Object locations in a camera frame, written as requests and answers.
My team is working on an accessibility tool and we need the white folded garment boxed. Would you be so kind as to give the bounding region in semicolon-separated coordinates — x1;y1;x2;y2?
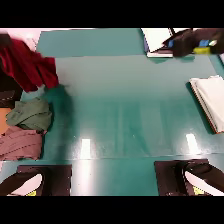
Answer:
140;28;175;59
189;75;224;135

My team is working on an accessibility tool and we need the mauve garment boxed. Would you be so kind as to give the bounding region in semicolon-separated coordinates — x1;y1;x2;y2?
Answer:
0;125;45;162

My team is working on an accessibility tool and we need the red garment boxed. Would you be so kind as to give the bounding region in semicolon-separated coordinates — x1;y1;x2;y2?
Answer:
0;37;60;94

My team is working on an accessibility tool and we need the green garment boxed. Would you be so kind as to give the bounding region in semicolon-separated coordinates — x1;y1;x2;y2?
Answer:
5;96;54;132

